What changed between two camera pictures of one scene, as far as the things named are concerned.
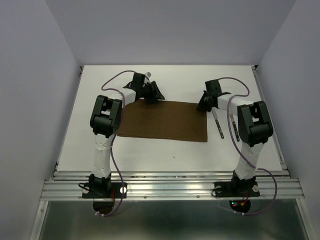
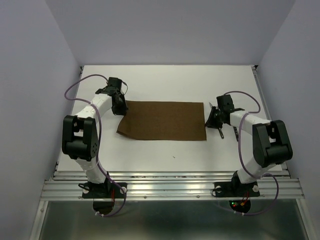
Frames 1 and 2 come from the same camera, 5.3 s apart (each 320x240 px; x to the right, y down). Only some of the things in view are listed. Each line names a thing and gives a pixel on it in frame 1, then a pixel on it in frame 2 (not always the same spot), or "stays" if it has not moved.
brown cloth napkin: x=167 y=119 stays
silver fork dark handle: x=233 y=118 stays
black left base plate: x=104 y=190 stays
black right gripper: x=201 y=106 to x=210 y=122
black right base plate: x=236 y=189 stays
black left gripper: x=154 y=94 to x=121 y=111
